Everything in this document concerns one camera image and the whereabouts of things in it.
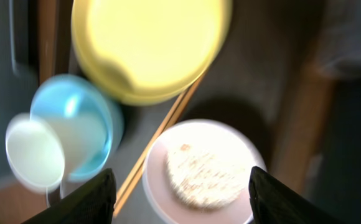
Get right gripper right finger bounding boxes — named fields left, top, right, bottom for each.
left=248, top=166, right=341, bottom=224

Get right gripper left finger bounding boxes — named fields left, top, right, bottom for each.
left=24, top=168, right=116, bottom=224

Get pink white bowl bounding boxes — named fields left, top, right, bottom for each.
left=143, top=119, right=266, bottom=223

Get white plastic cup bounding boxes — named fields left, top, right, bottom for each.
left=6, top=113, right=107, bottom=194

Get rice food scraps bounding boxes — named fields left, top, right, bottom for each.
left=166, top=144, right=248, bottom=210

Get black waste tray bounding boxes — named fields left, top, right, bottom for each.
left=308, top=79, right=361, bottom=223

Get clear plastic waste bin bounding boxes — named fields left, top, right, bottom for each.
left=316, top=0, right=361, bottom=80

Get grey plastic dishwasher rack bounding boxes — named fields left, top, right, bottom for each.
left=0, top=0, right=39, bottom=188

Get light blue bowl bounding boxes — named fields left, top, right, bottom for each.
left=30, top=74, right=124, bottom=182

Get wooden chopstick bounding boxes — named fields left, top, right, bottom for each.
left=117, top=72, right=206, bottom=201
left=113, top=74, right=205, bottom=217

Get dark brown serving tray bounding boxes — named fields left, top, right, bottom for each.
left=106, top=1, right=332, bottom=223

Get yellow round plate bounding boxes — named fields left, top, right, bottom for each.
left=71, top=0, right=233, bottom=105

